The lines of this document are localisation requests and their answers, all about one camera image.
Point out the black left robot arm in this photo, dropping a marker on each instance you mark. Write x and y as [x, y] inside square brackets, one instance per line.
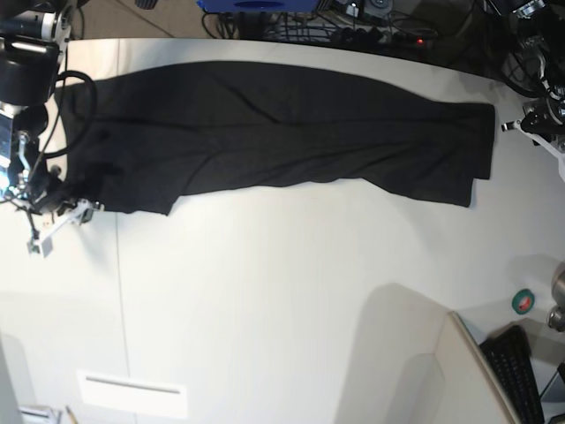
[531, 34]

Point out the black t-shirt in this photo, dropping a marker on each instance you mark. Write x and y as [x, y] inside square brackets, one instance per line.
[187, 129]

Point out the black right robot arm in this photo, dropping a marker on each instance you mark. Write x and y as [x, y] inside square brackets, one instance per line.
[34, 40]

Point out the beige partition panel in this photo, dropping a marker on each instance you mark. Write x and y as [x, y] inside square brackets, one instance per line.
[471, 393]

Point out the white cable grommet plate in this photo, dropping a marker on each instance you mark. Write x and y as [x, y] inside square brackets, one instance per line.
[133, 395]

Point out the blue box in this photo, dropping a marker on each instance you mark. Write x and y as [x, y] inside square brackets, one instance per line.
[222, 6]

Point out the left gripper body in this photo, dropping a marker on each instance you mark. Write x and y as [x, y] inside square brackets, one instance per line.
[541, 119]

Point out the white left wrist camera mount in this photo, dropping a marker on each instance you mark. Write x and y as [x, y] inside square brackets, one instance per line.
[554, 148]

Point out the black keyboard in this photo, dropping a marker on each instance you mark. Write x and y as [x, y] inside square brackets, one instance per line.
[509, 356]

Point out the pencil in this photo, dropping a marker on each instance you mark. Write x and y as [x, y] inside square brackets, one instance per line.
[72, 417]

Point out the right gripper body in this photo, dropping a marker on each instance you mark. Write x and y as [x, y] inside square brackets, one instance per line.
[47, 193]

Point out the silver metal cylinder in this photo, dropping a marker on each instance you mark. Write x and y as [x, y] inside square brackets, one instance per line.
[555, 317]

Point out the green tape roll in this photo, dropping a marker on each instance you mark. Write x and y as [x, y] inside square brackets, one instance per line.
[523, 301]

